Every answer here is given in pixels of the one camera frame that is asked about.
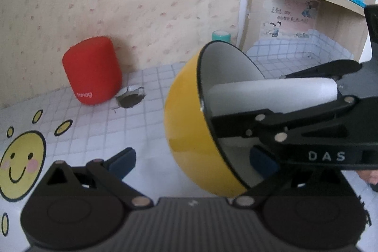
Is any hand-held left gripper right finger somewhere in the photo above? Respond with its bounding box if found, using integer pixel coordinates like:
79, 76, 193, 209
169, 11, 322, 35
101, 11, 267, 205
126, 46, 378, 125
233, 146, 352, 208

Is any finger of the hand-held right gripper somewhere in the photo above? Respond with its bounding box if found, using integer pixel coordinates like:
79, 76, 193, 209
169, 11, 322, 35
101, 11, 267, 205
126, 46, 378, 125
211, 96, 359, 149
279, 61, 363, 89

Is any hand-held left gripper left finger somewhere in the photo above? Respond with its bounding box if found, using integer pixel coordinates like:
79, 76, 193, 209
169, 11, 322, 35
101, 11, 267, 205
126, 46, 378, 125
38, 147, 154, 209

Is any white sponge block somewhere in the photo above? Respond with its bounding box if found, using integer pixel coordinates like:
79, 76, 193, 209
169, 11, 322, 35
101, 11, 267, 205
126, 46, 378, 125
208, 77, 339, 117

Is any yellow bowl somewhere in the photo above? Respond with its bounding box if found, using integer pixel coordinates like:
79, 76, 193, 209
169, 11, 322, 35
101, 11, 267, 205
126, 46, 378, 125
164, 40, 284, 198

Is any person's right hand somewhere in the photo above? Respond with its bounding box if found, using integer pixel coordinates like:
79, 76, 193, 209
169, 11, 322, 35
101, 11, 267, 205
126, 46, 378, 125
356, 169, 378, 185

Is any red cylindrical speaker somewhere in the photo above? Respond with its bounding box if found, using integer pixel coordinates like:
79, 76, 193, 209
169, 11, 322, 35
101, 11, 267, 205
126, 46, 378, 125
62, 36, 123, 106

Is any teal capped small bottle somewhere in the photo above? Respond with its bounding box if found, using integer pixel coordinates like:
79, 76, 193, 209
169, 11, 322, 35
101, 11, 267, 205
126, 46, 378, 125
212, 30, 231, 42

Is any cartoon certificate wall poster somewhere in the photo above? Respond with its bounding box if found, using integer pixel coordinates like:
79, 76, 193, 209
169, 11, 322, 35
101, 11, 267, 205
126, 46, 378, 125
260, 0, 319, 38

